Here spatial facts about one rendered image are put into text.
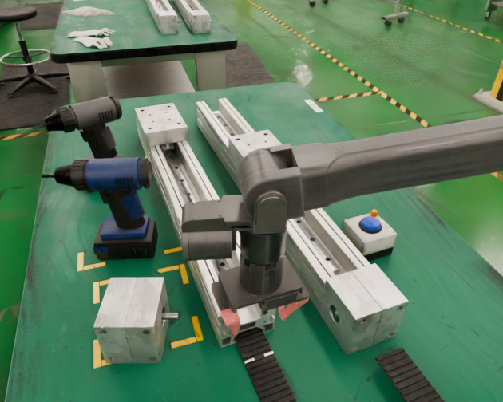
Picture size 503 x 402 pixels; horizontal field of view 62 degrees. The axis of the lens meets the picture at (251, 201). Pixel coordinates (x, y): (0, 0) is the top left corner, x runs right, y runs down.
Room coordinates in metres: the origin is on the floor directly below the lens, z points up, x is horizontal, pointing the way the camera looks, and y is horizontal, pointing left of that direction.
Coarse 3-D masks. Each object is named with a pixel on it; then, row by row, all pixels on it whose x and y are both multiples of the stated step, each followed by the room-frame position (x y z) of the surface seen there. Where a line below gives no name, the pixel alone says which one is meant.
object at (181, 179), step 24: (144, 144) 1.04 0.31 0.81; (168, 168) 0.83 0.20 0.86; (192, 168) 0.84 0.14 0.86; (168, 192) 0.74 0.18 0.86; (192, 192) 0.78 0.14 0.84; (192, 264) 0.56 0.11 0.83; (216, 264) 0.55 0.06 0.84; (216, 312) 0.42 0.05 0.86; (240, 312) 0.45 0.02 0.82; (264, 312) 0.45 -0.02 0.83; (216, 336) 0.43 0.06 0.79
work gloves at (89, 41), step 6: (90, 30) 2.30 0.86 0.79; (96, 30) 2.30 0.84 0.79; (102, 30) 2.27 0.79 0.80; (108, 30) 2.30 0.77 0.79; (72, 36) 2.21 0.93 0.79; (78, 36) 2.21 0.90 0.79; (84, 36) 2.20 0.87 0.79; (96, 36) 2.23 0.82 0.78; (84, 42) 2.09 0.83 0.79; (90, 42) 2.08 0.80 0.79; (96, 42) 2.07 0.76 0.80; (102, 42) 2.05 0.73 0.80; (108, 42) 2.08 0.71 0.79; (102, 48) 2.03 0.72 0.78
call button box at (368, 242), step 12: (360, 216) 0.69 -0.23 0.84; (372, 216) 0.69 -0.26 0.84; (348, 228) 0.66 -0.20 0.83; (360, 228) 0.65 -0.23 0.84; (384, 228) 0.65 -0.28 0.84; (360, 240) 0.62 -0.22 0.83; (372, 240) 0.62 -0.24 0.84; (384, 240) 0.63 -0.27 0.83; (360, 252) 0.62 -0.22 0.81; (372, 252) 0.62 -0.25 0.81; (384, 252) 0.63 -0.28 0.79
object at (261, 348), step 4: (256, 344) 0.41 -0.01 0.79; (260, 344) 0.41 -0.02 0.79; (264, 344) 0.41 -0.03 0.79; (268, 344) 0.41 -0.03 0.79; (244, 348) 0.41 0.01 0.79; (248, 348) 0.40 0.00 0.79; (252, 348) 0.41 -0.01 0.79; (256, 348) 0.41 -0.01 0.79; (260, 348) 0.41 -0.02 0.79; (264, 348) 0.41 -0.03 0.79; (268, 348) 0.41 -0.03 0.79; (240, 352) 0.40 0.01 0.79; (244, 352) 0.40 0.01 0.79; (248, 352) 0.40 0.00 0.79; (252, 352) 0.40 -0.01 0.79; (256, 352) 0.40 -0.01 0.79; (260, 352) 0.40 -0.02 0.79; (264, 352) 0.40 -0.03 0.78; (244, 356) 0.39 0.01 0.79; (248, 356) 0.39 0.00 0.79; (252, 356) 0.39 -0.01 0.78
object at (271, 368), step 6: (264, 366) 0.37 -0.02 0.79; (270, 366) 0.37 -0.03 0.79; (276, 366) 0.38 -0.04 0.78; (252, 372) 0.36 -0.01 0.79; (258, 372) 0.36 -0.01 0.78; (264, 372) 0.36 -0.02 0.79; (270, 372) 0.36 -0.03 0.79; (276, 372) 0.36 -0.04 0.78; (252, 378) 0.35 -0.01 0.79; (258, 378) 0.35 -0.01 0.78
